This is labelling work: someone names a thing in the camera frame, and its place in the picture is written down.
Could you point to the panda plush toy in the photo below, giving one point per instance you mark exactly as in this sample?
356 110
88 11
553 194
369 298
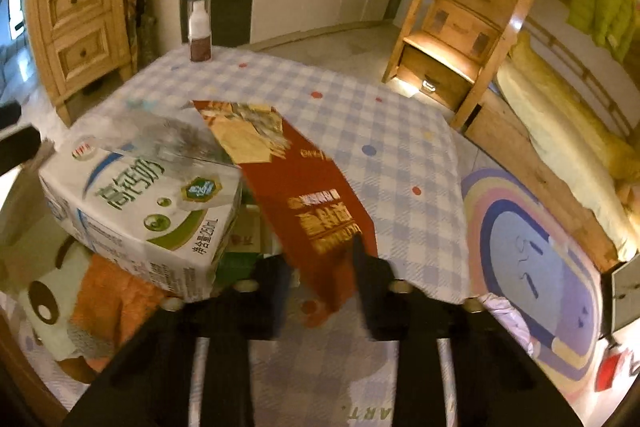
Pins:
45 307

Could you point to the wooden cabinet with drawers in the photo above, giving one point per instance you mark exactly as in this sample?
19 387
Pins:
80 22

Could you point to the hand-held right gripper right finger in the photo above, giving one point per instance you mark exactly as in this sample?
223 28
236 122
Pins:
375 302

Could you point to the wooden stair drawers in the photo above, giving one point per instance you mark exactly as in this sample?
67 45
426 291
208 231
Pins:
460 27

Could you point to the white bottle with brown label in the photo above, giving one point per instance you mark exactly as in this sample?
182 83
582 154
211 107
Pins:
200 37

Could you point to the red snack box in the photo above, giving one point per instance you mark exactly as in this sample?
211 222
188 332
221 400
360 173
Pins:
300 187

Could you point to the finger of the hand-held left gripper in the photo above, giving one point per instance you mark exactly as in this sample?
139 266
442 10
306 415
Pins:
17 152
9 116

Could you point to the white milk carton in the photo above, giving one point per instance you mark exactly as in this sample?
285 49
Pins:
140 217

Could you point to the yellow bedding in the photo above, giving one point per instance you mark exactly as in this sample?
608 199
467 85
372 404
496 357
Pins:
550 107

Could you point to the white nightstand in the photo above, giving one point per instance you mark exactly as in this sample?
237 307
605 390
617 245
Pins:
627 297

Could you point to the wooden bunk bed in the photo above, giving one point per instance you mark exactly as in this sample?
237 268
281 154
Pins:
550 187

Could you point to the blue checked tablecloth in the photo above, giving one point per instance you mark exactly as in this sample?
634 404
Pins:
350 117

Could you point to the green cardboard box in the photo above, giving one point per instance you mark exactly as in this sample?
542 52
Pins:
245 237

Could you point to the rainbow pattern rug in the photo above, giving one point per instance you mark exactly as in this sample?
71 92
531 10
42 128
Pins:
535 267

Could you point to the green jacket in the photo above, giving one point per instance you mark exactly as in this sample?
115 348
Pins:
602 2

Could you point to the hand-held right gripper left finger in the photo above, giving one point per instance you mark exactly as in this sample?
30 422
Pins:
272 302

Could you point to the orange cloth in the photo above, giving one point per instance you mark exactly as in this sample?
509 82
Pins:
115 302

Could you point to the red packet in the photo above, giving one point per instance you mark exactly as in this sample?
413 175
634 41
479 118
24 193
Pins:
612 369

